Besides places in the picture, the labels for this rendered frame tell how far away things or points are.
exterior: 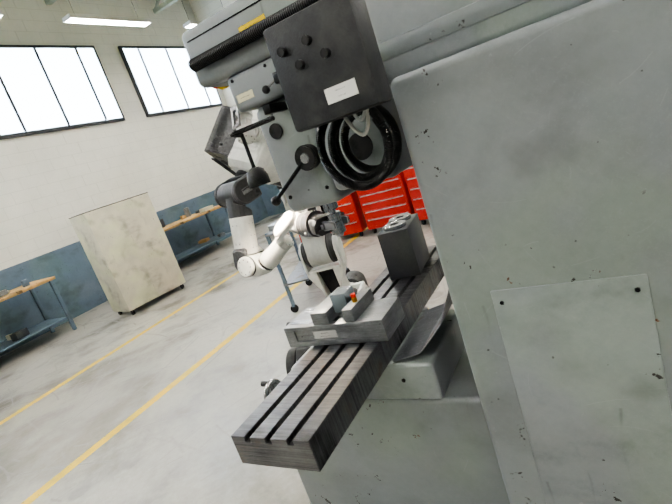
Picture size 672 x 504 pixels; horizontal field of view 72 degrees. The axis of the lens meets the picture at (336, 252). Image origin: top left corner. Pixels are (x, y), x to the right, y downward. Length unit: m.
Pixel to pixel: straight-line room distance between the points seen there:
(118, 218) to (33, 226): 2.18
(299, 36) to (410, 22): 0.30
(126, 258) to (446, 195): 6.62
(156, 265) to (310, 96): 6.75
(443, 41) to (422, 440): 1.10
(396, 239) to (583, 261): 0.83
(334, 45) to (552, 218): 0.55
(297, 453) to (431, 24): 0.98
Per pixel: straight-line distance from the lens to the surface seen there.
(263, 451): 1.17
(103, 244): 7.31
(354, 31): 0.93
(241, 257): 1.75
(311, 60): 0.97
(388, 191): 6.42
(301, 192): 1.36
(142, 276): 7.50
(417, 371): 1.36
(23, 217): 9.25
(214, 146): 1.89
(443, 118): 1.03
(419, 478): 1.64
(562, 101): 0.99
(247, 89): 1.37
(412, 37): 1.16
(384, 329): 1.32
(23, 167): 9.49
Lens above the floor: 1.48
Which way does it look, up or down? 13 degrees down
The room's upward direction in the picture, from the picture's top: 19 degrees counter-clockwise
